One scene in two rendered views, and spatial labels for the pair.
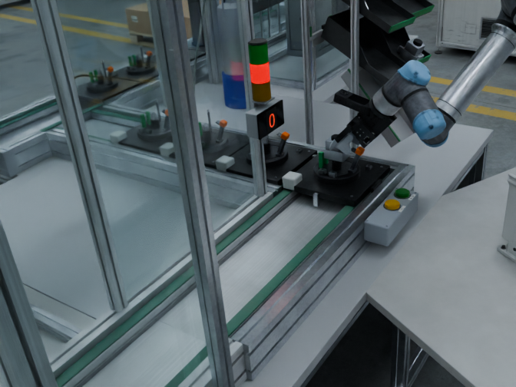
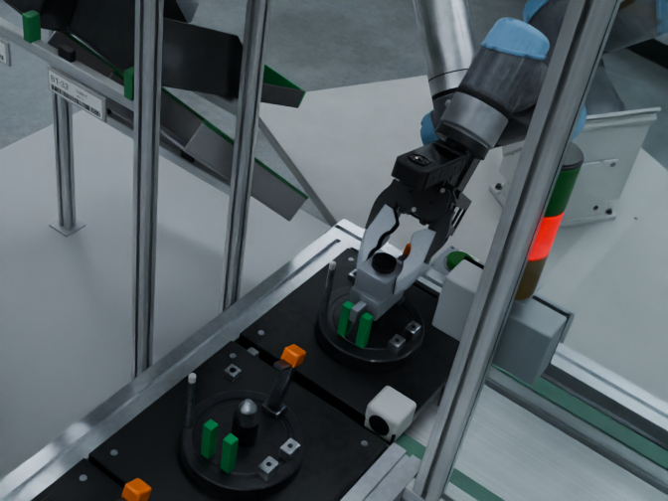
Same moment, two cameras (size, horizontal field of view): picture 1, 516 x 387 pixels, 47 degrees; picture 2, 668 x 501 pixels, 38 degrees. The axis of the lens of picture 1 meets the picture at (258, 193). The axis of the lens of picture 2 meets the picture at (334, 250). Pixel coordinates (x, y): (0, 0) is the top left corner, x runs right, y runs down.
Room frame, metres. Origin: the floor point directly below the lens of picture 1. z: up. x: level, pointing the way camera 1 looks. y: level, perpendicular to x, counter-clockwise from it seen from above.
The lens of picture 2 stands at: (1.78, 0.66, 1.86)
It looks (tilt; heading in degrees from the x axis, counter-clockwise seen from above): 40 degrees down; 262
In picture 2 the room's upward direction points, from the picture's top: 11 degrees clockwise
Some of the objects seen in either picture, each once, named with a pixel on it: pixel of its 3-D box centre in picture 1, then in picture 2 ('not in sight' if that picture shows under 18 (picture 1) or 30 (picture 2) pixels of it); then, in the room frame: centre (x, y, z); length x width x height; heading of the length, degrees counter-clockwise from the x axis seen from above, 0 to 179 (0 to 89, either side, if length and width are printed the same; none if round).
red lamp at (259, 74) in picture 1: (259, 71); not in sight; (1.52, -0.03, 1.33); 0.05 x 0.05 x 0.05
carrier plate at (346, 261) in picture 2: (336, 176); (368, 336); (1.60, -0.24, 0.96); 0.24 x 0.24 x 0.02; 53
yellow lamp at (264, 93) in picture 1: (261, 90); not in sight; (1.52, -0.03, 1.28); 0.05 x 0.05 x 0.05
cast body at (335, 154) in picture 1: (333, 146); (375, 284); (1.60, -0.23, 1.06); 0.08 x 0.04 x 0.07; 53
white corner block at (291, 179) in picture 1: (292, 180); (389, 415); (1.58, -0.11, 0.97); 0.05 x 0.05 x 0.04; 53
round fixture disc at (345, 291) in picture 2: (336, 170); (370, 326); (1.60, -0.24, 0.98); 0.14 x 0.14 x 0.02
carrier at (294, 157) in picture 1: (265, 146); (245, 424); (1.75, -0.04, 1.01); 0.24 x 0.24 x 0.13; 53
